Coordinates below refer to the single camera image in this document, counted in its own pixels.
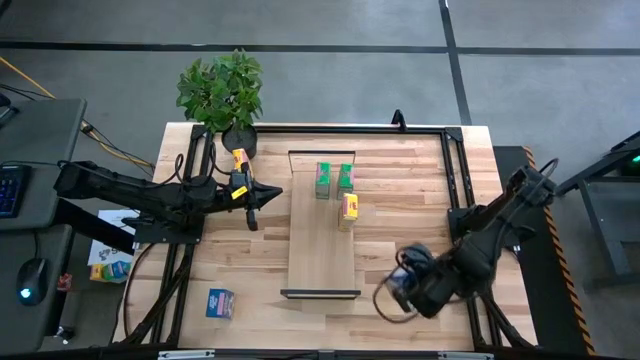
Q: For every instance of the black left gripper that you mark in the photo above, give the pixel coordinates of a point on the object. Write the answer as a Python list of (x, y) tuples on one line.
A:
[(230, 202)]

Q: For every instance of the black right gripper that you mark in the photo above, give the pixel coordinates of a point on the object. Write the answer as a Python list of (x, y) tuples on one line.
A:
[(434, 292)]

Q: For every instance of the blue Frosted Flakes cereal box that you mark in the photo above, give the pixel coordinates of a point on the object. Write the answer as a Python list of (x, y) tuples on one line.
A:
[(400, 285), (220, 303)]

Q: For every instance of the yellow Corn Pops cereal box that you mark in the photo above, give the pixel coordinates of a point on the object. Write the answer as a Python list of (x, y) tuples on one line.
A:
[(239, 157), (348, 211)]

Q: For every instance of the green Apple Jacks cereal box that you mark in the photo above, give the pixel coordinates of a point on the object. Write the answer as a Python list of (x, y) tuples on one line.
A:
[(323, 180), (345, 180)]

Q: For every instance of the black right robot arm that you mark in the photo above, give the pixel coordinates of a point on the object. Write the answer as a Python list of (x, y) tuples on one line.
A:
[(480, 250)]

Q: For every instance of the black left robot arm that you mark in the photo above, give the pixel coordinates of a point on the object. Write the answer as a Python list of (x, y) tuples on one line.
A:
[(125, 189)]

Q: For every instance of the wooden shelf black end brackets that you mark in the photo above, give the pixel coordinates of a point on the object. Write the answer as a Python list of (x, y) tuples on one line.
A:
[(320, 240)]

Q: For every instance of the colourful cereal box pack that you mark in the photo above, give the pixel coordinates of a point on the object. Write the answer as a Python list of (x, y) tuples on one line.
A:
[(112, 271)]

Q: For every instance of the green potted plant black pot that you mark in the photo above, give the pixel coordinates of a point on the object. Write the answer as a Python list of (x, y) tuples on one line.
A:
[(220, 92)]

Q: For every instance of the black mat hazard-striped edge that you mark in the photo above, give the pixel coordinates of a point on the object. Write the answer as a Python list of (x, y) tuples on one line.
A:
[(555, 310)]

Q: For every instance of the white printed paper sheet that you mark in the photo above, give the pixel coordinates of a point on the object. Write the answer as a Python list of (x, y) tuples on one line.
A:
[(100, 257)]

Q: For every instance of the black metal stand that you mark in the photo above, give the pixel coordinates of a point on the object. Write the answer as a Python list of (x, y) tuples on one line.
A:
[(610, 240)]

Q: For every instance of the small red packet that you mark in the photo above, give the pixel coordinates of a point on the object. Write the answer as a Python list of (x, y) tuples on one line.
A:
[(65, 282)]

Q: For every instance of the grey desk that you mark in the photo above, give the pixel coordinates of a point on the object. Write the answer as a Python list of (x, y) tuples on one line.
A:
[(45, 140), (20, 330)]

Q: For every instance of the black computer mouse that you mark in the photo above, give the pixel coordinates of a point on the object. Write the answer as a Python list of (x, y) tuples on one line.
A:
[(32, 280)]

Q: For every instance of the black backlit keyboard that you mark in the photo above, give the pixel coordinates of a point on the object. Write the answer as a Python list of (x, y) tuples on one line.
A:
[(12, 192)]

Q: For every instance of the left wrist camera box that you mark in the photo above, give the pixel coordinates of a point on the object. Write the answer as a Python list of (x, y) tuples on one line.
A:
[(235, 179)]

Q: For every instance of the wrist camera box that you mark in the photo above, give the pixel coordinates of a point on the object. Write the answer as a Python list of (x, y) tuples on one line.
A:
[(417, 256), (235, 179)]

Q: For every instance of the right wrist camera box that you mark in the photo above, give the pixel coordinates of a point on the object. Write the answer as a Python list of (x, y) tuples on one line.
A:
[(417, 256)]

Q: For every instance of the silver metal bracket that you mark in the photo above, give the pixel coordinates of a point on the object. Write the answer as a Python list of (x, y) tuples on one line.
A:
[(465, 356), (186, 354)]

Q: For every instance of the black aluminium table frame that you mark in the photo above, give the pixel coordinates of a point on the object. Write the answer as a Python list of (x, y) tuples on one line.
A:
[(325, 129)]

